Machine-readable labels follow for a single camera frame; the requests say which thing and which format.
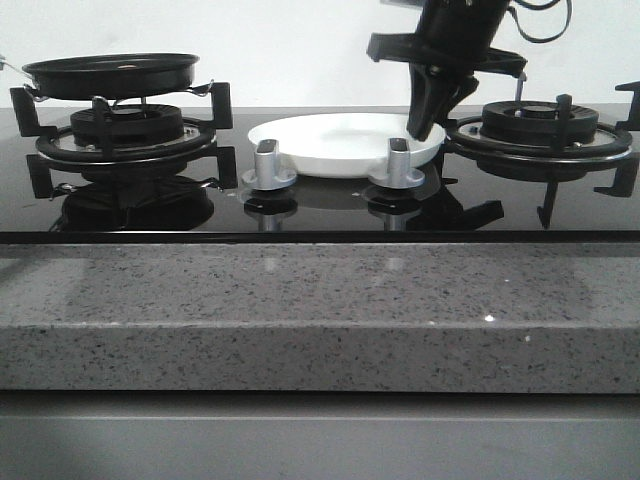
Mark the black gas burner without pan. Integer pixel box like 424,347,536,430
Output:
446,75,639,229

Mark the silver stove knob near pan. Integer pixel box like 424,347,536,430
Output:
241,139,297,191

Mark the black gas burner under pan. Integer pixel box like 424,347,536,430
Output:
10,81,238,198

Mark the silver stove knob far side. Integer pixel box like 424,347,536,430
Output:
368,138,426,190

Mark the black glass cooktop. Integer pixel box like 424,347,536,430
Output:
1,109,639,244

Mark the white plate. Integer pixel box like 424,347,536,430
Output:
248,113,446,178

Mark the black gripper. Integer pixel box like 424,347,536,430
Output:
367,1,526,141

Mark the black frying pan green handle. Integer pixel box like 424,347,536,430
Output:
20,53,199,100

